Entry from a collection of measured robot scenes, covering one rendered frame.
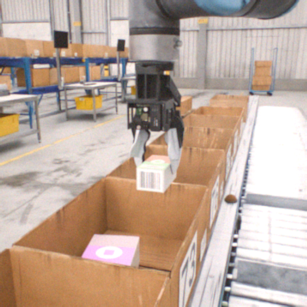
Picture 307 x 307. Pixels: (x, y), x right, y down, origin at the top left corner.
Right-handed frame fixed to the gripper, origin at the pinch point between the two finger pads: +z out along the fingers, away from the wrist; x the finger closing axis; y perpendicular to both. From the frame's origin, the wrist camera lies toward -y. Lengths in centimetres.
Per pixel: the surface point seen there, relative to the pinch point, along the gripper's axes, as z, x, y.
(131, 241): 20.0, -7.4, -3.4
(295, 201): 39, 36, -87
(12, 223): 116, -178, -162
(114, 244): 20.0, -10.5, -0.7
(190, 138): 17, -12, -97
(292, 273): 37, 30, -27
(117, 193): 15.4, -17.2, -19.0
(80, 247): 23.9, -20.8, -3.3
